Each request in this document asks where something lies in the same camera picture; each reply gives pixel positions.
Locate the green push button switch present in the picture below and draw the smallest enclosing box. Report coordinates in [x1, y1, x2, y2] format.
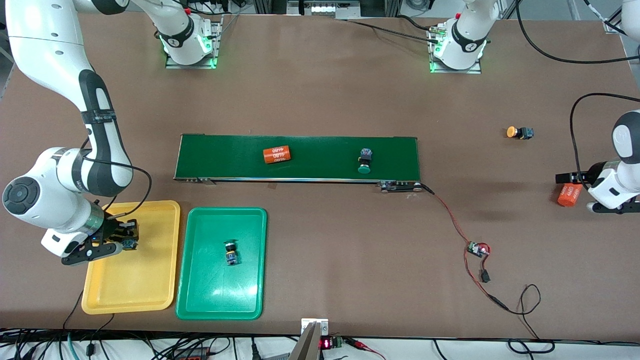
[223, 240, 242, 267]
[357, 147, 374, 175]

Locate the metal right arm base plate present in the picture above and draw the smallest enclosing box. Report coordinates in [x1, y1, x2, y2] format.
[165, 15, 223, 69]

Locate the green conveyor belt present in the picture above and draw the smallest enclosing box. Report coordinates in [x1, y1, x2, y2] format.
[173, 133, 423, 194]

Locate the yellow plastic tray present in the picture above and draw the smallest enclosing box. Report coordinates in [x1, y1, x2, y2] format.
[81, 200, 181, 315]

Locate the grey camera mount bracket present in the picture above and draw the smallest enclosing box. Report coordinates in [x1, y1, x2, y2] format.
[289, 318, 330, 360]

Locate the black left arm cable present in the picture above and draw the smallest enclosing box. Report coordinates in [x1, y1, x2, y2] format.
[516, 0, 640, 177]

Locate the black cable to base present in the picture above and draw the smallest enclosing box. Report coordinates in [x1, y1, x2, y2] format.
[345, 15, 441, 45]

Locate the grey equipment with lights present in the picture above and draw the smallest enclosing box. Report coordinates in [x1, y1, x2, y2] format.
[287, 0, 361, 18]

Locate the green plastic tray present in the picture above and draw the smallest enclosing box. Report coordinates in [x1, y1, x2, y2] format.
[175, 207, 268, 321]

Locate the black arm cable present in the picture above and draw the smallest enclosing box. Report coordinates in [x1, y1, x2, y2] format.
[516, 0, 640, 177]
[80, 135, 152, 218]

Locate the thin black looped cable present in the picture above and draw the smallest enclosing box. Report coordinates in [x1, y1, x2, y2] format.
[505, 284, 556, 355]

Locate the thin black table cable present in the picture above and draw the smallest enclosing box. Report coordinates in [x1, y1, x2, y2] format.
[62, 290, 85, 331]
[91, 313, 116, 346]

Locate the orange cylindrical battery cell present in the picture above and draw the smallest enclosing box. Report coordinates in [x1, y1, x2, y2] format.
[557, 182, 584, 207]
[263, 145, 292, 165]

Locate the red alligator clip lead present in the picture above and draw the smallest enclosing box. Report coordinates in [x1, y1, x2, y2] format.
[345, 337, 387, 360]

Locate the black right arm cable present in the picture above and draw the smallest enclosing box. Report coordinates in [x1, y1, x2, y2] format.
[80, 135, 152, 218]

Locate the red and black wire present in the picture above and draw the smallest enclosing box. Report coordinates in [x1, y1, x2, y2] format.
[420, 183, 510, 312]

